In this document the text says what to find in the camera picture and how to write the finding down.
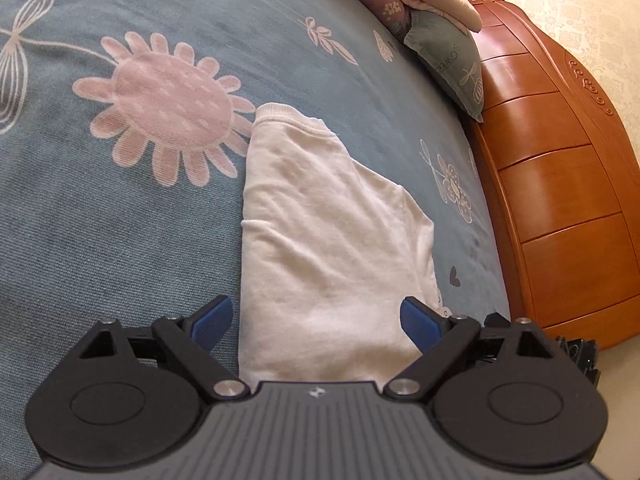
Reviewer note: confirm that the teal printed pillow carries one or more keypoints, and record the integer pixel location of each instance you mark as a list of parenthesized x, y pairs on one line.
[(450, 60)]

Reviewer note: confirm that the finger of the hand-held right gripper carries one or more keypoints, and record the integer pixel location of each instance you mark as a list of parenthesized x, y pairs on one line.
[(496, 321)]

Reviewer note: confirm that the white printed long-sleeve shirt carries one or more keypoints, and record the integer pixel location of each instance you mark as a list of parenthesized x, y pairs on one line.
[(325, 240)]

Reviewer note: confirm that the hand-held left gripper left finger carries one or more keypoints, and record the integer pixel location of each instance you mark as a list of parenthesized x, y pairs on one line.
[(212, 320)]

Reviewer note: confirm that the wooden headboard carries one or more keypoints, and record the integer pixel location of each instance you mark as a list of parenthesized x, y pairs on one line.
[(565, 185)]

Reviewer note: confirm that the blue floral bed sheet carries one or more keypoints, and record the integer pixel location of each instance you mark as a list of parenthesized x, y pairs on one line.
[(100, 220)]

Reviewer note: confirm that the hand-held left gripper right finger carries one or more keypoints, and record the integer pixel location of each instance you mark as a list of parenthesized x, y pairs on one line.
[(420, 322)]

